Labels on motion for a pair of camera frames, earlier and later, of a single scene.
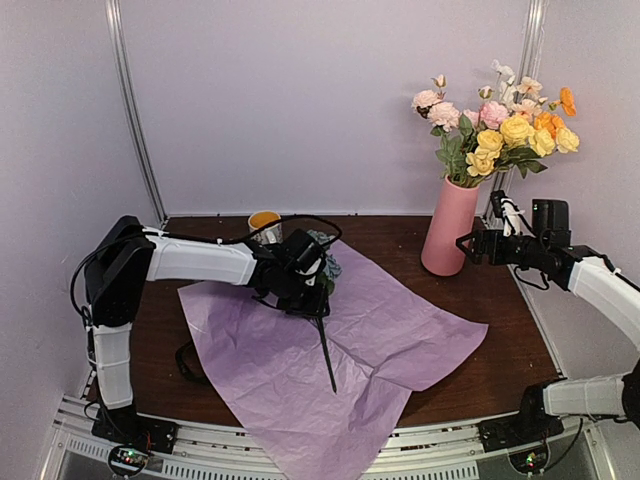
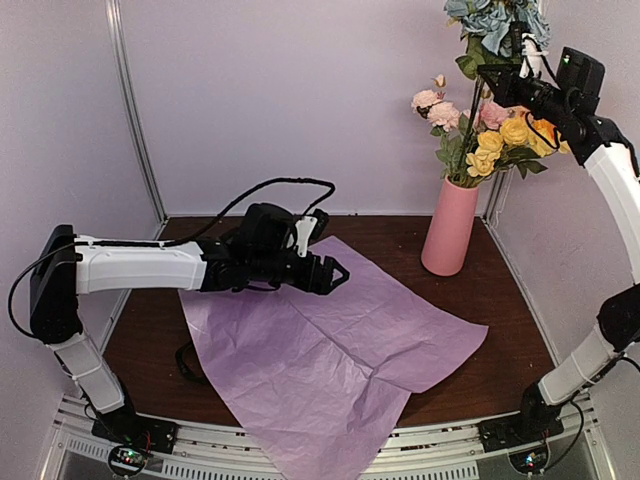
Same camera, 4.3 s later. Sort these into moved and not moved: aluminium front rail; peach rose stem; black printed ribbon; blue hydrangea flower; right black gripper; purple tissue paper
Moved: blue hydrangea flower; right black gripper
Not moved: black printed ribbon; purple tissue paper; aluminium front rail; peach rose stem
